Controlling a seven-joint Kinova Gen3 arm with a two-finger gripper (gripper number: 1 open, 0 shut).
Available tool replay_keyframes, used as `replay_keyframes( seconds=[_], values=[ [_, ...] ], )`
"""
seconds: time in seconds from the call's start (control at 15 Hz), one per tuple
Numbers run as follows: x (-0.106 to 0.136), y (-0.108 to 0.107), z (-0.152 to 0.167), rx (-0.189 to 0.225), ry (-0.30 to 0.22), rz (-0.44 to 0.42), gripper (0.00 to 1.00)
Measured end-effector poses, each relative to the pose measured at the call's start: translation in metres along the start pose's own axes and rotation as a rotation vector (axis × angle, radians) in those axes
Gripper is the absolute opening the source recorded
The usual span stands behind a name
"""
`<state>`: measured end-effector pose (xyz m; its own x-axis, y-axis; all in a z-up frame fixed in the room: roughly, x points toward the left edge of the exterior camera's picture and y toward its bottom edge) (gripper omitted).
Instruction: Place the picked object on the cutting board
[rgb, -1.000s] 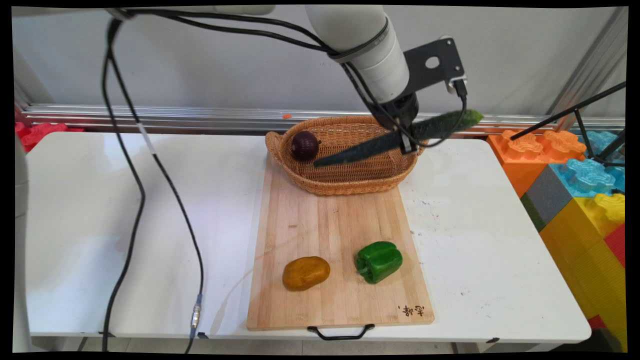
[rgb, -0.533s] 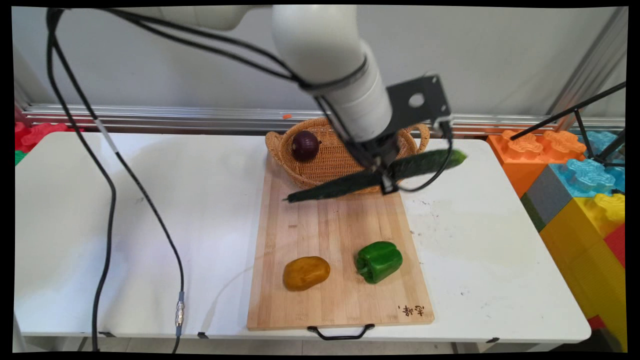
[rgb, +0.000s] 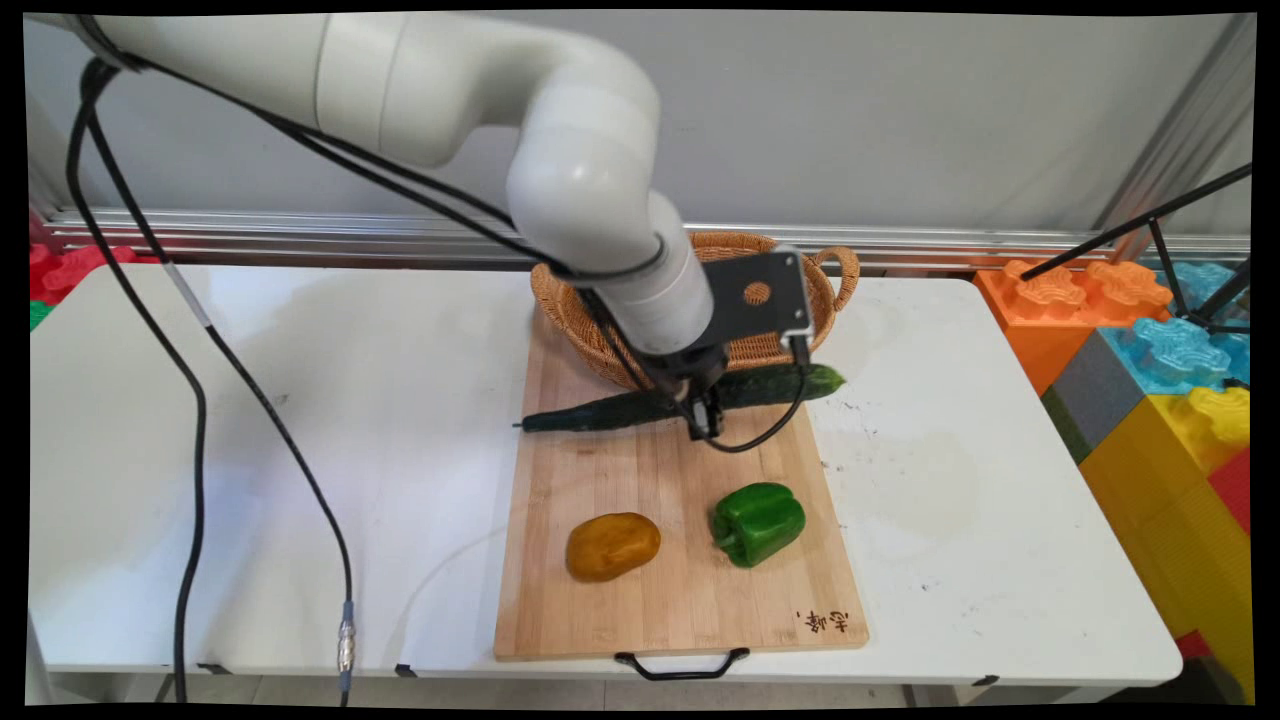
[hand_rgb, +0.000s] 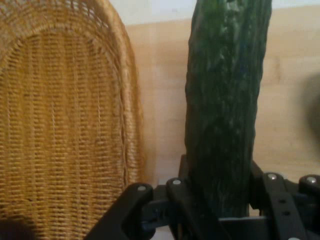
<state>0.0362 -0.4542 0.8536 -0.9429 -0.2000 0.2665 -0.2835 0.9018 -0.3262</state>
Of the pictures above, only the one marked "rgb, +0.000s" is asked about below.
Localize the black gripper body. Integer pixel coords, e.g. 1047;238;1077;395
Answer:
645;343;730;397

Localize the dark green cucumber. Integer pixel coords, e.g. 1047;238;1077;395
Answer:
514;363;847;435

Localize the green bell pepper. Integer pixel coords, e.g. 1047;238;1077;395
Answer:
711;482;807;569

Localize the woven wicker basket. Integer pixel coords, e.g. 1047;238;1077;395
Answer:
530;232;861;391

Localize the yellow-brown potato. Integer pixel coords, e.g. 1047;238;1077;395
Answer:
566;512;662;584

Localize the wooden cutting board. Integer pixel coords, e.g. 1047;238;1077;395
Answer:
493;300;870;683

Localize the orange foam block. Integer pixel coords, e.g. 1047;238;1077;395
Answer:
974;258;1175;397

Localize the grey foam block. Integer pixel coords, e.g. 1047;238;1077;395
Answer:
1040;330;1147;465

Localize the light blue foam block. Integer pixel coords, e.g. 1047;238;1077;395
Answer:
1155;260;1251;323
1098;316;1251;397

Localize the black tripod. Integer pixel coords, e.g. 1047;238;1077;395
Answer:
1020;162;1254;335

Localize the red foam block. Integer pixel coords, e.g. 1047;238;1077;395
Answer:
29;243;161;305
1206;446;1253;535

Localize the black looped camera cable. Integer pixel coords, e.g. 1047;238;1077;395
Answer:
697;335;813;455

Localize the black wrist camera mount plate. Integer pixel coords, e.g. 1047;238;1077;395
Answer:
697;248;813;348

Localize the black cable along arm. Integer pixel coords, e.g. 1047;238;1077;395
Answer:
75;14;669;283

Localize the black cable with metal connector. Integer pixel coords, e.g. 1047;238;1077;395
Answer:
80;95;358;707

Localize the aluminium rail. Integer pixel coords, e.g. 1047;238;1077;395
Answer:
40;208;1251;273

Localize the thick black cable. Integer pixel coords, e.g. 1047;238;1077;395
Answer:
65;58;209;705

